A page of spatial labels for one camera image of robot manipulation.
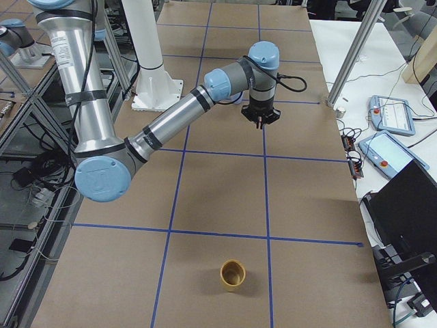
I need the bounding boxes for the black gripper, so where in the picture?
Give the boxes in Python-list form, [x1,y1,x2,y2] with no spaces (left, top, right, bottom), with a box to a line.
[241,105,281,129]

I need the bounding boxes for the light blue plastic cup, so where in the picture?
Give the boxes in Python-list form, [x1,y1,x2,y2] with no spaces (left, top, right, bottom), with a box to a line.
[231,94,242,104]

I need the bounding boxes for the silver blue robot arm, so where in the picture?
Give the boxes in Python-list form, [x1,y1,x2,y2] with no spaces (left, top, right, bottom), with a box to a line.
[32,1,280,202]

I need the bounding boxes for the second robot arm in background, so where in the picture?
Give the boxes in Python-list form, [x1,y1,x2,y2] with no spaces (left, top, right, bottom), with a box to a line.
[1,18,52,69]

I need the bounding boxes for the tan wooden cup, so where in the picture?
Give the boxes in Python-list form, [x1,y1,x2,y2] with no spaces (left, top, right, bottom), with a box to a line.
[219,259,246,292]

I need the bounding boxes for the small metal cylinder weight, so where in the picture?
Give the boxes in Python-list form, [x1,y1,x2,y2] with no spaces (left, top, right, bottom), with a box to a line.
[335,107,346,119]

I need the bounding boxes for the far blue teach pendant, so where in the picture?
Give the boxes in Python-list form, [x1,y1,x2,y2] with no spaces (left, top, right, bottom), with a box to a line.
[369,95,416,136]

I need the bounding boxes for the blue teach pendant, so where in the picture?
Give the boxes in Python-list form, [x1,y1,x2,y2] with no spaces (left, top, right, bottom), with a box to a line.
[358,131,429,179]
[369,95,416,136]

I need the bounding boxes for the near blue teach pendant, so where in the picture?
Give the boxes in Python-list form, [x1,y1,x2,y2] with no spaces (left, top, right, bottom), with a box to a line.
[358,131,429,179]

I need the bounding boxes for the black monitor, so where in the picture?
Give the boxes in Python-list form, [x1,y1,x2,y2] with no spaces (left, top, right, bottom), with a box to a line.
[365,160,436,290]

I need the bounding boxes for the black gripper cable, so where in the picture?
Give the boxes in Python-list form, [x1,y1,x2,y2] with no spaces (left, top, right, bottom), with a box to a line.
[244,56,307,92]

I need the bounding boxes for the white camera mast pedestal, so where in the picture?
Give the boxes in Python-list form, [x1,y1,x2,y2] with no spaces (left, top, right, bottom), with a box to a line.
[122,0,184,111]

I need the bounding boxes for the aluminium frame post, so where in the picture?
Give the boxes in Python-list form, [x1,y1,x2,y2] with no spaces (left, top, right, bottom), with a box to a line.
[326,0,386,108]

